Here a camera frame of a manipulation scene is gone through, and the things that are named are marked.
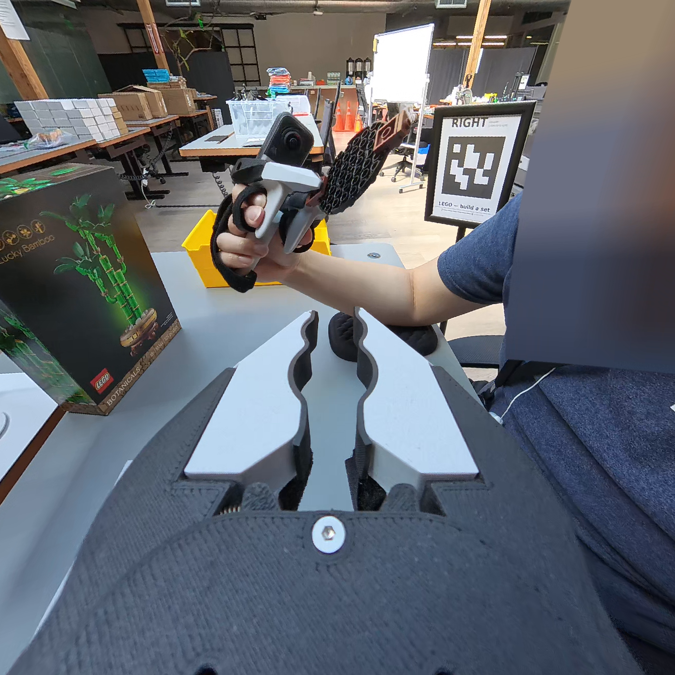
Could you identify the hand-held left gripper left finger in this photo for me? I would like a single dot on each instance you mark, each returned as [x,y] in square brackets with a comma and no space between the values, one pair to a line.
[248,416]

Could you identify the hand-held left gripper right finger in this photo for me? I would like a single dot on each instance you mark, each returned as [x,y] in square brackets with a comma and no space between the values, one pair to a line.
[416,416]

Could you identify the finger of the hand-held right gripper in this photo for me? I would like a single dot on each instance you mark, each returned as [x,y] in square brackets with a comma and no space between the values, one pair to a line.
[292,178]

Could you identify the black and brown brick assembly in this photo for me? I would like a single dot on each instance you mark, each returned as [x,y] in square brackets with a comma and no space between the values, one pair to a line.
[358,163]

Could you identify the person's right forearm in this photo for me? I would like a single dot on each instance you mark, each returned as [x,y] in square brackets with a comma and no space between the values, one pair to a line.
[369,295]

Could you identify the white background desk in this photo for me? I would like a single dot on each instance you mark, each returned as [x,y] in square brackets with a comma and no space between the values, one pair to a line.
[237,143]

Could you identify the person's right hand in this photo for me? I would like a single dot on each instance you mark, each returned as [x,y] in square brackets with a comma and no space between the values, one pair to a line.
[237,253]

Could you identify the clear plastic container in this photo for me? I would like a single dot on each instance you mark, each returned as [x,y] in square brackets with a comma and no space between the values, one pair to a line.
[248,118]

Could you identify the orange traffic cone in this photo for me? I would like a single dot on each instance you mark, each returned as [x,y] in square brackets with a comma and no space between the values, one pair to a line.
[349,115]
[337,117]

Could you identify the stack of colourful trays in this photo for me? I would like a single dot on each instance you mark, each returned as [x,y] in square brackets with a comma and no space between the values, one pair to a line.
[279,80]

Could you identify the black wrist rest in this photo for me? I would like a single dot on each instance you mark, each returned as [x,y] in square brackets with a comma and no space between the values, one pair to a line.
[379,340]

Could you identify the black office chair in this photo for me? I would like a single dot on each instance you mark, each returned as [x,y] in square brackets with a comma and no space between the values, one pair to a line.
[474,350]

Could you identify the brown cardboard box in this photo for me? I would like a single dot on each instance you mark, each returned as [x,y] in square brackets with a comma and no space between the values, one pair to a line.
[176,100]
[129,106]

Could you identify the yellow plastic bin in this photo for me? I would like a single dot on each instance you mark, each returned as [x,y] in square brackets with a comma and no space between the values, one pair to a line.
[203,263]

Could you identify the white rolling whiteboard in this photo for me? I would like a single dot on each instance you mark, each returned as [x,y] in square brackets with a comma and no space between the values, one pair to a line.
[401,63]

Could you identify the black framed sign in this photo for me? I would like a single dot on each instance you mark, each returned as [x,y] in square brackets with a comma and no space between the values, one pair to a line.
[509,158]

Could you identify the stack of white boxes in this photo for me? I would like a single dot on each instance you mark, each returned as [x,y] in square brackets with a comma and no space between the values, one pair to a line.
[68,118]

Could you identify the bamboo brick set box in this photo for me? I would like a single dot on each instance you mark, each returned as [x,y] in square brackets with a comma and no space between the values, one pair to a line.
[79,274]

